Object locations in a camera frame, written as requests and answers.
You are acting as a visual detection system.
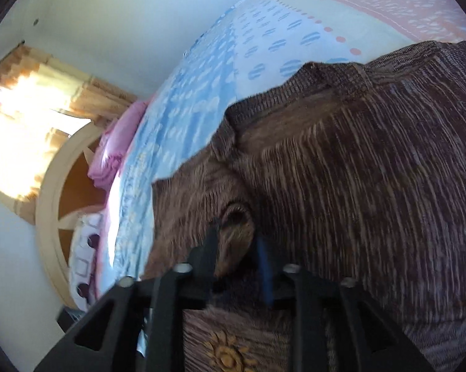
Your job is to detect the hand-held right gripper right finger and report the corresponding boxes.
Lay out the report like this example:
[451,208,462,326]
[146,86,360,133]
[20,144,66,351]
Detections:
[255,236,437,372]

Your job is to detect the pink pillow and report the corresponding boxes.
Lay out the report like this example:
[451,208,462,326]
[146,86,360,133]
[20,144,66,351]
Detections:
[87,99,152,190]

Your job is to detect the round wooden headboard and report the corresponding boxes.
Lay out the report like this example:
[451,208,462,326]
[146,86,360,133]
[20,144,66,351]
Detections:
[35,118,119,311]

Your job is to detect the brown knit sweater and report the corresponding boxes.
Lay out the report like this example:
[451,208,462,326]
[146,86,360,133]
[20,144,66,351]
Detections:
[142,41,466,372]

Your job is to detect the dark box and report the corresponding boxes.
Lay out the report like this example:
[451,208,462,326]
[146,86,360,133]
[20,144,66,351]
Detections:
[56,306,87,336]

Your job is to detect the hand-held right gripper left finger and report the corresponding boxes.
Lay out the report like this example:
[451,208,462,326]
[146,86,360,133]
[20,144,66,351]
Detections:
[33,219,224,372]

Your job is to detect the blue and pink dotted bedsheet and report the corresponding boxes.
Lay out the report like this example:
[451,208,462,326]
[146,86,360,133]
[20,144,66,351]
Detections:
[97,0,466,280]

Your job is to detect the white pillow with purple squares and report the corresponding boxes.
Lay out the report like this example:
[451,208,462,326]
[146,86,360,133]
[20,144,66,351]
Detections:
[68,211,105,312]

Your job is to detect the yellow curtain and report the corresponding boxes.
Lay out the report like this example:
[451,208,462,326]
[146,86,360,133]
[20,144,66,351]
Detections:
[0,44,136,225]

